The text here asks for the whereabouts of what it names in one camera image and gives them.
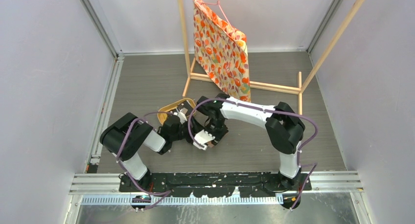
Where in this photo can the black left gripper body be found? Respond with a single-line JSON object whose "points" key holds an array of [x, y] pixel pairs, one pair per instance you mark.
{"points": [[183, 133]]}

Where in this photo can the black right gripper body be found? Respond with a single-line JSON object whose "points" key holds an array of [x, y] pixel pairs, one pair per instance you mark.
{"points": [[218, 129]]}

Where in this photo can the yellow oval card tray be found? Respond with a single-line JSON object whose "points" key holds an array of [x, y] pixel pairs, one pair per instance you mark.
{"points": [[170, 109]]}

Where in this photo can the pink blue card holder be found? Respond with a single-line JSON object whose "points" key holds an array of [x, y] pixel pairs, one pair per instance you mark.
{"points": [[217, 139]]}

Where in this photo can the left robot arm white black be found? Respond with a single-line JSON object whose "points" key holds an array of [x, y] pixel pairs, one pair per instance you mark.
{"points": [[125, 137]]}

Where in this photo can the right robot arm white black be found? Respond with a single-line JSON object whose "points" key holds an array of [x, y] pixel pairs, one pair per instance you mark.
{"points": [[284, 129]]}

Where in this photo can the orange floral fabric bag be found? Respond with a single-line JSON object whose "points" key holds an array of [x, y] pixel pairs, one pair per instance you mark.
{"points": [[222, 52]]}

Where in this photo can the wooden hanging rack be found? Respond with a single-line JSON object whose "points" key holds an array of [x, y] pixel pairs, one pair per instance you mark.
{"points": [[302, 85]]}

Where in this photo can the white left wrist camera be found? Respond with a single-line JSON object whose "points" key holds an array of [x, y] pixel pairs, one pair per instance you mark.
{"points": [[182, 114]]}

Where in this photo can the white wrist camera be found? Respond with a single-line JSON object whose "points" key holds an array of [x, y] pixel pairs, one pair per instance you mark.
{"points": [[202, 139], [182, 114]]}

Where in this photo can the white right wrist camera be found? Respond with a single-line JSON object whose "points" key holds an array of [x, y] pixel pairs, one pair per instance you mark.
{"points": [[202, 139]]}

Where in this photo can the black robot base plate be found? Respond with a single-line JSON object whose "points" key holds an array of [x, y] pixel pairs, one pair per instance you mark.
{"points": [[216, 185]]}

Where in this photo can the pink wire hanger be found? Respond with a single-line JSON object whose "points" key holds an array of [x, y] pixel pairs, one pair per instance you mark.
{"points": [[218, 4]]}

